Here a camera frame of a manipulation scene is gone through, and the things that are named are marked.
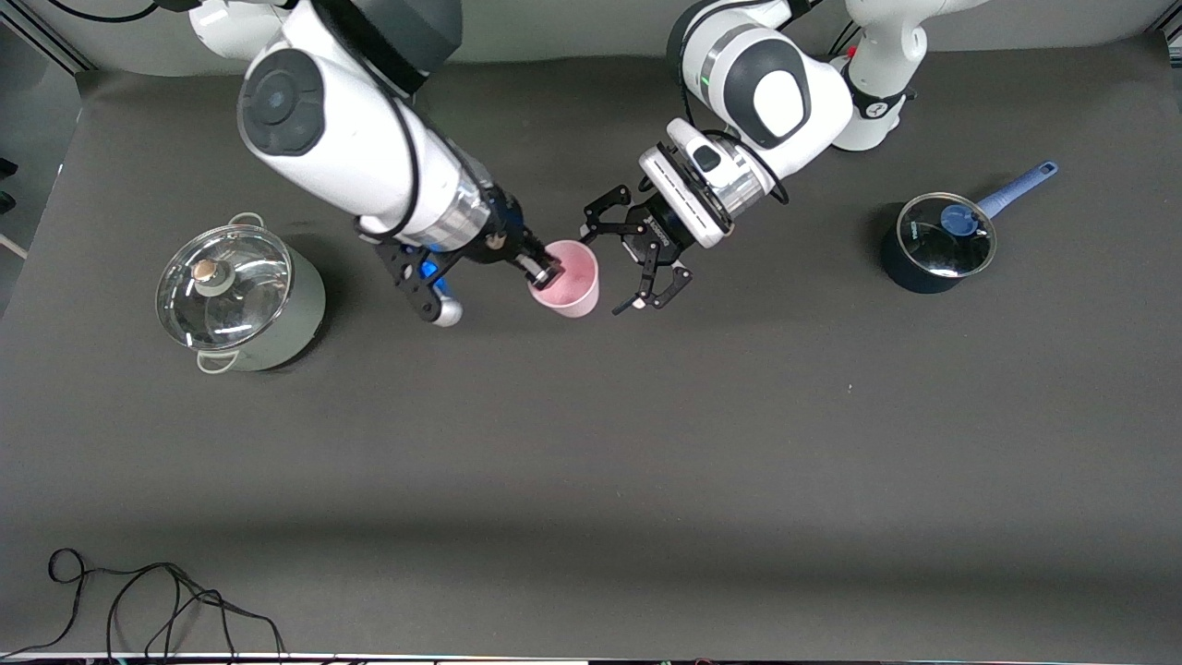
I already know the glass lid with blue knob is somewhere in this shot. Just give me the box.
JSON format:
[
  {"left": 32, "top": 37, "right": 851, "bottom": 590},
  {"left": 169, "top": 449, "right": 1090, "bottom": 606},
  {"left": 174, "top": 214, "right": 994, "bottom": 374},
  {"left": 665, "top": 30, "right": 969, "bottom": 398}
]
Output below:
[{"left": 897, "top": 191, "right": 999, "bottom": 279}]

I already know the black left arm base cable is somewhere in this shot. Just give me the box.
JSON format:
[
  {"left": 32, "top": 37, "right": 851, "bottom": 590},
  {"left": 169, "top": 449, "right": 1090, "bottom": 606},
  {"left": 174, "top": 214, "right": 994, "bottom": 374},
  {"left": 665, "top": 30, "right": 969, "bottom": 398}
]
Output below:
[{"left": 826, "top": 17, "right": 865, "bottom": 58}]

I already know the grey-green stock pot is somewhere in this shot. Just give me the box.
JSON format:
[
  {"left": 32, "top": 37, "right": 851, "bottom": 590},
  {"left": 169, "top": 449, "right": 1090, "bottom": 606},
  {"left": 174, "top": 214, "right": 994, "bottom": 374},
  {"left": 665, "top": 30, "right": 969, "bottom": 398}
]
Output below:
[{"left": 154, "top": 212, "right": 327, "bottom": 376}]

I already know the dark blue saucepan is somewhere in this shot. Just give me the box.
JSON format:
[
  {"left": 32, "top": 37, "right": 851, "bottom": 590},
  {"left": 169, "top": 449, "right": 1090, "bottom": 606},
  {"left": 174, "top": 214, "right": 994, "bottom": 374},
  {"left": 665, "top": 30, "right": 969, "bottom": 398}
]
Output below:
[{"left": 878, "top": 161, "right": 1060, "bottom": 296}]

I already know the glass lid with metal knob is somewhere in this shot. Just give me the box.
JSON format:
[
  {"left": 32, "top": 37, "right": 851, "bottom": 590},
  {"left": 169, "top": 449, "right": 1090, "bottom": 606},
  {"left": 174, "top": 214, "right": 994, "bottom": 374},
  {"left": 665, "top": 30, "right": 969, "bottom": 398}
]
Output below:
[{"left": 154, "top": 224, "right": 294, "bottom": 353}]

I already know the pink plastic cup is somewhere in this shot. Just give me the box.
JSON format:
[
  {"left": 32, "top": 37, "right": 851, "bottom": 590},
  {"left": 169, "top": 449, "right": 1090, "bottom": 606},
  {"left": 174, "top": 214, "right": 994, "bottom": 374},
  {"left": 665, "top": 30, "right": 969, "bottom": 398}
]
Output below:
[{"left": 527, "top": 239, "right": 601, "bottom": 320}]

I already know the thin black loose cable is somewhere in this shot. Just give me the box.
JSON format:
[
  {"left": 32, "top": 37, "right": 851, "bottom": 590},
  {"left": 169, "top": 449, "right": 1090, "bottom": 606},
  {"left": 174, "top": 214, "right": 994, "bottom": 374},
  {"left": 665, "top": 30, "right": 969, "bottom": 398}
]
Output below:
[{"left": 0, "top": 547, "right": 288, "bottom": 662}]

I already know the aluminium frame rail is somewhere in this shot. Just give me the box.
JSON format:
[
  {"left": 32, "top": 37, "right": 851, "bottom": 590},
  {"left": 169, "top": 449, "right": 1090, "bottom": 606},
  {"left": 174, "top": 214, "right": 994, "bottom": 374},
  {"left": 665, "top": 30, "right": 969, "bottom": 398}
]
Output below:
[{"left": 0, "top": 0, "right": 95, "bottom": 77}]

